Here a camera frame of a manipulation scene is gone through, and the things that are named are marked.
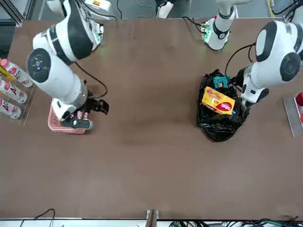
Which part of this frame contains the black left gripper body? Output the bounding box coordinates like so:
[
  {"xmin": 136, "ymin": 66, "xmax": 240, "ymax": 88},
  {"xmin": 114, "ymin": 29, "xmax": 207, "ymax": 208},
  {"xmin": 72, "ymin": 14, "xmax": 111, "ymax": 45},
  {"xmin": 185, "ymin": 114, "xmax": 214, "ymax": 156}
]
[{"xmin": 235, "ymin": 68, "xmax": 247, "ymax": 88}]

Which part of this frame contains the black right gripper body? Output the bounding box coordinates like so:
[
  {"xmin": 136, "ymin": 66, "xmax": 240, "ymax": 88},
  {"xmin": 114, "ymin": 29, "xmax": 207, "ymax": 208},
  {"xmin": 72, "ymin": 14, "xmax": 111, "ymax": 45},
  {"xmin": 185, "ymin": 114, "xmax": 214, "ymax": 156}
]
[{"xmin": 76, "ymin": 97, "xmax": 96, "ymax": 120}]

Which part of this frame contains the teal snack packet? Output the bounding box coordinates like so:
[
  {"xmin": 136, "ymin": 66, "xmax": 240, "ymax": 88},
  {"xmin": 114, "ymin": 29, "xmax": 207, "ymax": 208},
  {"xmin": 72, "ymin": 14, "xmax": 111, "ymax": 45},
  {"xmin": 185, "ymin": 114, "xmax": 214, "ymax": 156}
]
[{"xmin": 212, "ymin": 75, "xmax": 231, "ymax": 89}]

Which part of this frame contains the yellow red snack box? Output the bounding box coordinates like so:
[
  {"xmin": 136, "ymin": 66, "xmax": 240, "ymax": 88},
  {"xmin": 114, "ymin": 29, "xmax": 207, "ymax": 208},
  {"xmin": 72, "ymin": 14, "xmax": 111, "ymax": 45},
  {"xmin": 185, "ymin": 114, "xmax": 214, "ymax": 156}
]
[{"xmin": 201, "ymin": 86, "xmax": 236, "ymax": 116}]

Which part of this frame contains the pink plastic basket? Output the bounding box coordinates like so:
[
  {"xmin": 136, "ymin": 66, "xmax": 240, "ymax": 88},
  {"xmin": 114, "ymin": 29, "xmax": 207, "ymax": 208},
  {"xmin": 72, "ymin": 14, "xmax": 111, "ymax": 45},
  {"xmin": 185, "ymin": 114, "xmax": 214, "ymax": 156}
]
[{"xmin": 47, "ymin": 98, "xmax": 92, "ymax": 135}]

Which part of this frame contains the black plastic bag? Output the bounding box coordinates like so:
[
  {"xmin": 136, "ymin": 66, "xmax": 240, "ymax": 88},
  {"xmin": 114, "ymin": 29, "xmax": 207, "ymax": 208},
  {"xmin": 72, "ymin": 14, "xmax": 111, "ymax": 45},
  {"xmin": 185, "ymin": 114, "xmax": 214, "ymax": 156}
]
[{"xmin": 196, "ymin": 69, "xmax": 251, "ymax": 142}]

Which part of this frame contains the clear acrylic bottle rack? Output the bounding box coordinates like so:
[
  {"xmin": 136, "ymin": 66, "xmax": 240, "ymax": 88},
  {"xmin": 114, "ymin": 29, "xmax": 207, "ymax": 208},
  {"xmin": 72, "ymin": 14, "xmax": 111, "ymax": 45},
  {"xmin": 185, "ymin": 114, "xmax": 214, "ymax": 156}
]
[{"xmin": 0, "ymin": 59, "xmax": 41, "ymax": 126}]

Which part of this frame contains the clear acrylic fruit stand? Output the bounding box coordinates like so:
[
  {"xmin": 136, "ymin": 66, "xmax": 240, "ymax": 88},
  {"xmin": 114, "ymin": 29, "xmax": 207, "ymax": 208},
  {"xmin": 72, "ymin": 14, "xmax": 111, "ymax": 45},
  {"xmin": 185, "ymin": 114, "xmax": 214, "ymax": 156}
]
[{"xmin": 283, "ymin": 96, "xmax": 303, "ymax": 138}]

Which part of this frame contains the pink cap white bottle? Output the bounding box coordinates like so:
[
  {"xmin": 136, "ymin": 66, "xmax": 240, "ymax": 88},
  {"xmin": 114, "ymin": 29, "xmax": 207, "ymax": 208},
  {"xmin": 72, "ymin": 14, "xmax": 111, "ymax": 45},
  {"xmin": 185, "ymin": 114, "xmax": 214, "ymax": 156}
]
[
  {"xmin": 0, "ymin": 98, "xmax": 22, "ymax": 119},
  {"xmin": 0, "ymin": 58, "xmax": 34, "ymax": 87},
  {"xmin": 0, "ymin": 79, "xmax": 28, "ymax": 104}
]

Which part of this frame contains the person's shoe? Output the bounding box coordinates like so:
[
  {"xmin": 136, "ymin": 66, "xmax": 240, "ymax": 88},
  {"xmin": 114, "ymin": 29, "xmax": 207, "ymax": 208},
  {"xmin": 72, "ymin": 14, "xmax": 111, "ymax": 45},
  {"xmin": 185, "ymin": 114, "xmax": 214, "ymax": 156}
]
[{"xmin": 157, "ymin": 0, "xmax": 174, "ymax": 19}]

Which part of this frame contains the white device yellow label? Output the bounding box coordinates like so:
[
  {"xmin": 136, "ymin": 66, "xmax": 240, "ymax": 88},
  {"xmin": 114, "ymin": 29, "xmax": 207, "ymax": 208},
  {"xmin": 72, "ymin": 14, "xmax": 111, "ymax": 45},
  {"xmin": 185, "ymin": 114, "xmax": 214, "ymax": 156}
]
[{"xmin": 84, "ymin": 0, "xmax": 112, "ymax": 20}]

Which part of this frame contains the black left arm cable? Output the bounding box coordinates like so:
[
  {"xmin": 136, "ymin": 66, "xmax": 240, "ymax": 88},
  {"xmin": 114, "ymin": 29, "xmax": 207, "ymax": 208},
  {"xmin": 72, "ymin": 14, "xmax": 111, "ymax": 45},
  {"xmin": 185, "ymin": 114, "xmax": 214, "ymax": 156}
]
[{"xmin": 224, "ymin": 42, "xmax": 258, "ymax": 78}]

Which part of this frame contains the aluminium frame post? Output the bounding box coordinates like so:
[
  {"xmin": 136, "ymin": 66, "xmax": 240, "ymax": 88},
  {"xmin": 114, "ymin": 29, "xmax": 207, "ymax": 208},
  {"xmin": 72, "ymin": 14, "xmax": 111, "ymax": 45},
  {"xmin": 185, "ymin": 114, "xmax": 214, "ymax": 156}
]
[{"xmin": 145, "ymin": 209, "xmax": 160, "ymax": 227}]

